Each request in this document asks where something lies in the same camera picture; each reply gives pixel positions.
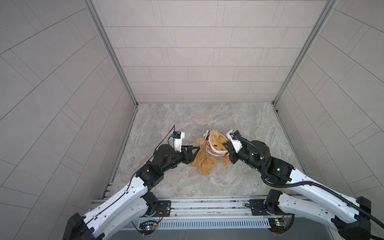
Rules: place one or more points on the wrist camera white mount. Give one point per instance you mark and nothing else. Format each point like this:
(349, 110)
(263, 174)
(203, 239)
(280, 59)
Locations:
(177, 140)
(231, 135)

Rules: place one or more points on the red white striped knit sweater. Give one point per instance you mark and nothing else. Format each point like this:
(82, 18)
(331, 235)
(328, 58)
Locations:
(214, 141)

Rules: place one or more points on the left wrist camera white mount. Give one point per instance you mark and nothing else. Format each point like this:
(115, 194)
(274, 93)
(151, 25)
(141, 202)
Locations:
(177, 140)

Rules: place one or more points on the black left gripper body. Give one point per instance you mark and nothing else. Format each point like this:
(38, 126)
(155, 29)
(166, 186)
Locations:
(185, 161)

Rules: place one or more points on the aluminium corner post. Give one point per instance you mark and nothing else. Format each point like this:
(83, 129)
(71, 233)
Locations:
(324, 15)
(89, 5)

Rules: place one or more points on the right circuit board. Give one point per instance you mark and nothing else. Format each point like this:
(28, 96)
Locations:
(276, 225)

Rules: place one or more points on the aluminium corner post left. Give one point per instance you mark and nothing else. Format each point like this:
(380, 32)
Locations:
(89, 5)

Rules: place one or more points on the white ventilation grille strip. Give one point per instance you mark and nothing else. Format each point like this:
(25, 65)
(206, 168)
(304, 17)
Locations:
(207, 224)

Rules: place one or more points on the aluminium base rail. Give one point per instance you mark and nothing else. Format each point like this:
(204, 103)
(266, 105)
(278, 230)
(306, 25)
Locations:
(192, 208)

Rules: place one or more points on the left circuit board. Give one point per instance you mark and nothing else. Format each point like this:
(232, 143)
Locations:
(148, 227)

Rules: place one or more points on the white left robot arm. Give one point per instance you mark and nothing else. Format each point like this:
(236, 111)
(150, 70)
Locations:
(146, 178)

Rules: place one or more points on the tan plush teddy bear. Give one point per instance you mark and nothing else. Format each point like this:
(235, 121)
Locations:
(206, 162)

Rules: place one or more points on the circuit board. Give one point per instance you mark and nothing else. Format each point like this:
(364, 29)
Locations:
(148, 227)
(276, 225)

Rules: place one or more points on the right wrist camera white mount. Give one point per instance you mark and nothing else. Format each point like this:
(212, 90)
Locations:
(231, 135)

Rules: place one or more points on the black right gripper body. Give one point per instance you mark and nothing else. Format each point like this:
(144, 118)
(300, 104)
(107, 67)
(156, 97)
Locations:
(243, 155)

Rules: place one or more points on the aluminium corner post right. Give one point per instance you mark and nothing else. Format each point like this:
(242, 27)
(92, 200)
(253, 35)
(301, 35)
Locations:
(324, 15)

